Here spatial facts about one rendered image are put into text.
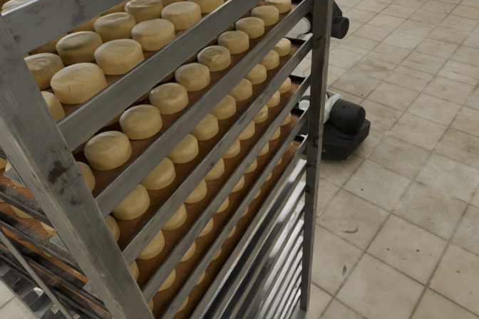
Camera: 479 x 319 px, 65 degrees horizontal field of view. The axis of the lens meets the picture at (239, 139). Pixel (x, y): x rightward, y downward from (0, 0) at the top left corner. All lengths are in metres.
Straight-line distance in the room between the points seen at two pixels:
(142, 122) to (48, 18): 0.19
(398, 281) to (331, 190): 0.61
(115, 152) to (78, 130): 0.10
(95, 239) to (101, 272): 0.04
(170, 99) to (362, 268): 1.63
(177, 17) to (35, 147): 0.27
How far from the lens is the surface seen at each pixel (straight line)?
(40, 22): 0.31
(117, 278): 0.41
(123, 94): 0.37
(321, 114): 0.91
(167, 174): 0.52
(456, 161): 2.64
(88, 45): 0.46
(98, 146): 0.45
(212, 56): 0.58
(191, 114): 0.47
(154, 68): 0.40
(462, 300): 2.05
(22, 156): 0.29
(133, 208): 0.50
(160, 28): 0.46
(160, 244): 0.57
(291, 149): 0.96
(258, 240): 0.86
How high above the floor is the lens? 1.69
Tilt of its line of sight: 40 degrees down
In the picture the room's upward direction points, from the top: 6 degrees counter-clockwise
